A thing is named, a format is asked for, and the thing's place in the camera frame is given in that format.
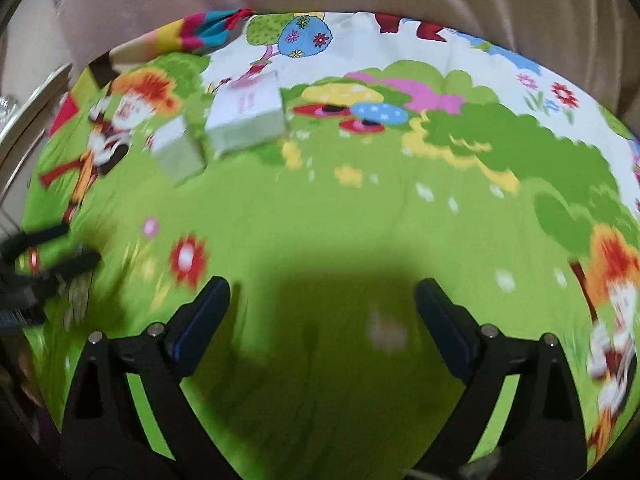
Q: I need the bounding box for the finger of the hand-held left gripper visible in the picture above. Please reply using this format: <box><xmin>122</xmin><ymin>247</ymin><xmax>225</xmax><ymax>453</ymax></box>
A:
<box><xmin>0</xmin><ymin>224</ymin><xmax>71</xmax><ymax>262</ymax></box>
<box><xmin>30</xmin><ymin>251</ymin><xmax>103</xmax><ymax>287</ymax></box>

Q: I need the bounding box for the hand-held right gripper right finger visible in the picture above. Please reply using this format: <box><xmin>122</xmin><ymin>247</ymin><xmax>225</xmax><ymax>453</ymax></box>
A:
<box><xmin>415</xmin><ymin>277</ymin><xmax>587</xmax><ymax>480</ymax></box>

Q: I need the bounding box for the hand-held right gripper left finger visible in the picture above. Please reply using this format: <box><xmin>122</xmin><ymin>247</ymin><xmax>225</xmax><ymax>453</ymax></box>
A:
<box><xmin>60</xmin><ymin>276</ymin><xmax>236</xmax><ymax>480</ymax></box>

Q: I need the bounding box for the cartoon printed green blanket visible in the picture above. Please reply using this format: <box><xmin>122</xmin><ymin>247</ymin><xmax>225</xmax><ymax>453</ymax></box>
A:
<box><xmin>20</xmin><ymin>7</ymin><xmax>640</xmax><ymax>480</ymax></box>

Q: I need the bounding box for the small plain white box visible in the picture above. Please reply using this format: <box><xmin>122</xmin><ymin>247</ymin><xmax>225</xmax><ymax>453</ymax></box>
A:
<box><xmin>150</xmin><ymin>115</ymin><xmax>207</xmax><ymax>185</ymax></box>

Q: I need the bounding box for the large white box pink print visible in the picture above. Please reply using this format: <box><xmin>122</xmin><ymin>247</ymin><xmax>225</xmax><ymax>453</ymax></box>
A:
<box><xmin>204</xmin><ymin>70</ymin><xmax>288</xmax><ymax>155</ymax></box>

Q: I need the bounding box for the silver metal frame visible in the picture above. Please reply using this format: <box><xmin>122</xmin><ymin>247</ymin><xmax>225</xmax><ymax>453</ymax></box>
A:
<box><xmin>0</xmin><ymin>62</ymin><xmax>76</xmax><ymax>211</ymax></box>

